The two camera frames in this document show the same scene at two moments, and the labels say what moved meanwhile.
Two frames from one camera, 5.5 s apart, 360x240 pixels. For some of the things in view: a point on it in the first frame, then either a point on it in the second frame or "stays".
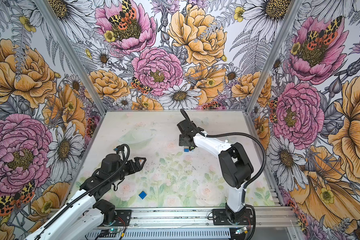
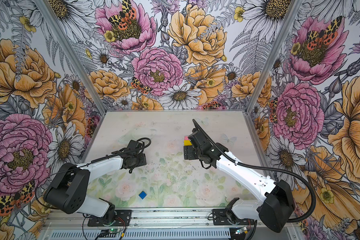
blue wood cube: [142, 195] stays
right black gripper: [182, 141] → [188, 153]
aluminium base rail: [201, 218] stays
